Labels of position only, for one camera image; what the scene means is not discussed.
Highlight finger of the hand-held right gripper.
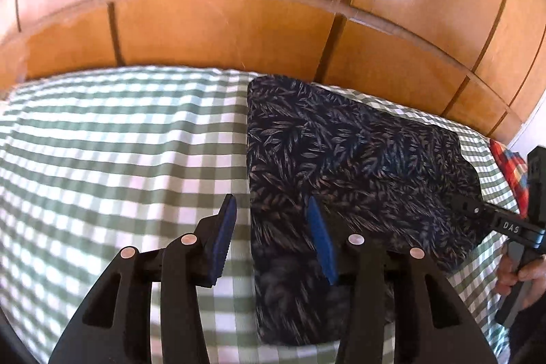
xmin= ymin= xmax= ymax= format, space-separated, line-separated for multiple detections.
xmin=451 ymin=193 xmax=500 ymax=229

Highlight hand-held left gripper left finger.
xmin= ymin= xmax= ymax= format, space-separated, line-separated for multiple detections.
xmin=49 ymin=193 xmax=238 ymax=364

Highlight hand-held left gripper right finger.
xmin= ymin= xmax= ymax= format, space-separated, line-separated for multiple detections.
xmin=306 ymin=195 xmax=500 ymax=364

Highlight dark leaf-print pants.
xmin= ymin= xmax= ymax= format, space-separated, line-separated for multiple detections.
xmin=246 ymin=75 xmax=486 ymax=346

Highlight person's right forearm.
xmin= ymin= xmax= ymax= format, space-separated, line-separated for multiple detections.
xmin=509 ymin=296 xmax=546 ymax=364

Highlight person's right hand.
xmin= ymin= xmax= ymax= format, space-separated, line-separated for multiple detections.
xmin=497 ymin=242 xmax=546 ymax=299

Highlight red patchwork pillow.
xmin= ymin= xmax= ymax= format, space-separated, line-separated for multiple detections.
xmin=489 ymin=139 xmax=531 ymax=220

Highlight green checked bedsheet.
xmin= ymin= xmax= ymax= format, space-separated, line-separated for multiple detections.
xmin=0 ymin=65 xmax=525 ymax=364

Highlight wooden headboard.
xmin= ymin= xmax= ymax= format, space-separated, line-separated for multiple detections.
xmin=0 ymin=0 xmax=546 ymax=149

